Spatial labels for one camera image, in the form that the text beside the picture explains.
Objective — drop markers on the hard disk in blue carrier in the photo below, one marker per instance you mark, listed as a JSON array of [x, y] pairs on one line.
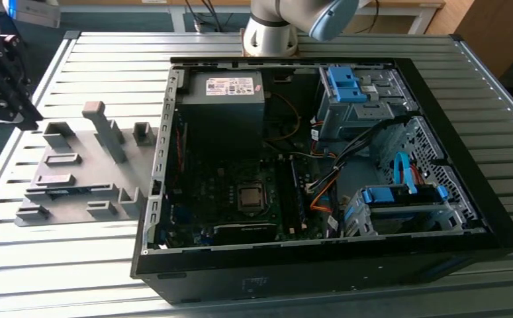
[[378, 195]]

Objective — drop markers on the black PC case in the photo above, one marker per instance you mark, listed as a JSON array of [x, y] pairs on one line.
[[283, 275]]

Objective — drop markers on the long white desk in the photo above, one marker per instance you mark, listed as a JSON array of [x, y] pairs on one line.
[[128, 8]]

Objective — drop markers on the green motherboard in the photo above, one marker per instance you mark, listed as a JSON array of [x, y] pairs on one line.
[[203, 198]]

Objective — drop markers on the black RAM slot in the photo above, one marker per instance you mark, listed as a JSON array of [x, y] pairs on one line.
[[284, 192]]

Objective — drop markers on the grey metal disk bay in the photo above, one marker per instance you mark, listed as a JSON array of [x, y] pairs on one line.
[[411, 208]]

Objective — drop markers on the grey parts rack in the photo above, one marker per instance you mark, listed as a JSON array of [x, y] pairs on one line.
[[84, 165]]

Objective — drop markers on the blue RAM stick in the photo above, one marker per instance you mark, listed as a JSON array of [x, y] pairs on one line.
[[71, 191]]

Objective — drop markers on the grey power supply unit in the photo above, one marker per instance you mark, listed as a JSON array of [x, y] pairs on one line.
[[220, 119]]

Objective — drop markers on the black graphics card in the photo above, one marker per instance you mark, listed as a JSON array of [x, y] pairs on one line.
[[246, 233]]

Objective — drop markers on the grey metal drive cage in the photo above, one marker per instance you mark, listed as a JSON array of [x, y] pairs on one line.
[[371, 112]]

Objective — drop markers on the CPU socket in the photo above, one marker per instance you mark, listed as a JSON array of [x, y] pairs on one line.
[[252, 185]]

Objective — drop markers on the large blue drive latch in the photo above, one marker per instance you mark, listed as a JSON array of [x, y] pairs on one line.
[[344, 89]]

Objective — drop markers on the silver CPU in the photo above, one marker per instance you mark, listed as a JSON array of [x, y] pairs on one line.
[[252, 197]]

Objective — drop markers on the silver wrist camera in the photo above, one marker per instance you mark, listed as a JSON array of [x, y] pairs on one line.
[[38, 13]]

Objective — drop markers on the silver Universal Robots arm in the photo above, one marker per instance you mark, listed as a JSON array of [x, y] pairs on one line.
[[267, 36]]

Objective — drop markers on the brown wooden cabinet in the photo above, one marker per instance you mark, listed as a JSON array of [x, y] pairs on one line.
[[499, 33]]

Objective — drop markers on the blue disk bay latch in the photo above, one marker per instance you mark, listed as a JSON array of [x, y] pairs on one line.
[[350, 215]]

